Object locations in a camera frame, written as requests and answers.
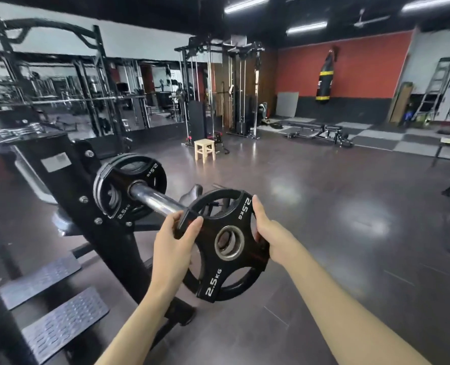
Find person's left hand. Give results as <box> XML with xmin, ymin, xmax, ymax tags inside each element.
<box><xmin>150</xmin><ymin>211</ymin><xmax>204</xmax><ymax>298</ymax></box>

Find person's right forearm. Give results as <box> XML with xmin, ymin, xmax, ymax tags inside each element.
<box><xmin>284</xmin><ymin>248</ymin><xmax>434</xmax><ymax>365</ymax></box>

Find grey mat panel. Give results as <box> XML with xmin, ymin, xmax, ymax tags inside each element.
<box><xmin>276</xmin><ymin>91</ymin><xmax>300</xmax><ymax>118</ymax></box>

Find small wooden stool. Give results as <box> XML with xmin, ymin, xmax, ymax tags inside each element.
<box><xmin>194</xmin><ymin>138</ymin><xmax>217</xmax><ymax>163</ymax></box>

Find person's left forearm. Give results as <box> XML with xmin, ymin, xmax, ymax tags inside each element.
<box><xmin>95</xmin><ymin>286</ymin><xmax>190</xmax><ymax>365</ymax></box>

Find person's right hand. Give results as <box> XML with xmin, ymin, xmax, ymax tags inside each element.
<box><xmin>251</xmin><ymin>194</ymin><xmax>306</xmax><ymax>268</ymax></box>

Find black adjustable weight bench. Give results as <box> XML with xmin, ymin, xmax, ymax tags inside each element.
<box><xmin>285</xmin><ymin>122</ymin><xmax>355</xmax><ymax>149</ymax></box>

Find black plate-loaded machine frame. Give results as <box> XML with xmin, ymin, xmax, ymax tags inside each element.
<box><xmin>0</xmin><ymin>129</ymin><xmax>210</xmax><ymax>365</ymax></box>

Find wooden board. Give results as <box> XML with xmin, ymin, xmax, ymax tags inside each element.
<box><xmin>387</xmin><ymin>82</ymin><xmax>414</xmax><ymax>124</ymax></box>

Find ceiling tube light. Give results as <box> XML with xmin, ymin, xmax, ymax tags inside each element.
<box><xmin>401</xmin><ymin>0</ymin><xmax>450</xmax><ymax>13</ymax></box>
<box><xmin>286</xmin><ymin>21</ymin><xmax>329</xmax><ymax>35</ymax></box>
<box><xmin>224</xmin><ymin>0</ymin><xmax>271</xmax><ymax>14</ymax></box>

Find black tri-grip weight plate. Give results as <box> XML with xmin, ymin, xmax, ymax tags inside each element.
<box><xmin>174</xmin><ymin>188</ymin><xmax>272</xmax><ymax>303</ymax></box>
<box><xmin>93</xmin><ymin>157</ymin><xmax>113</xmax><ymax>219</ymax></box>
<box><xmin>105</xmin><ymin>153</ymin><xmax>168</xmax><ymax>228</ymax></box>

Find aluminium step ladder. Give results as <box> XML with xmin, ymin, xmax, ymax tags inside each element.
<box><xmin>414</xmin><ymin>57</ymin><xmax>450</xmax><ymax>123</ymax></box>

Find black cable crossover machine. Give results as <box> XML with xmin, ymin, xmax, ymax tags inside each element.
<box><xmin>174</xmin><ymin>37</ymin><xmax>266</xmax><ymax>148</ymax></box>

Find black yellow punching bag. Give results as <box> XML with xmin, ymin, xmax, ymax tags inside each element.
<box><xmin>316</xmin><ymin>48</ymin><xmax>336</xmax><ymax>105</ymax></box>

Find large wall mirror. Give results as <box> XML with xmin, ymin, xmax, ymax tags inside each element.
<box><xmin>0</xmin><ymin>49</ymin><xmax>189</xmax><ymax>135</ymax></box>

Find white ceiling fan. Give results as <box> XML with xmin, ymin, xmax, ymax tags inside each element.
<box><xmin>353</xmin><ymin>8</ymin><xmax>391</xmax><ymax>29</ymax></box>

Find chrome plate-loading bar sleeve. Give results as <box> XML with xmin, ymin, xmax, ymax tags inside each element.
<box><xmin>129</xmin><ymin>181</ymin><xmax>188</xmax><ymax>220</ymax></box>

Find black textured metal footplate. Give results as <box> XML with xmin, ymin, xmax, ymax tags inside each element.
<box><xmin>21</xmin><ymin>287</ymin><xmax>110</xmax><ymax>364</ymax></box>
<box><xmin>0</xmin><ymin>254</ymin><xmax>82</xmax><ymax>311</ymax></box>

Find black power rack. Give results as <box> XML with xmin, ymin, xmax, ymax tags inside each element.
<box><xmin>0</xmin><ymin>10</ymin><xmax>125</xmax><ymax>149</ymax></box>

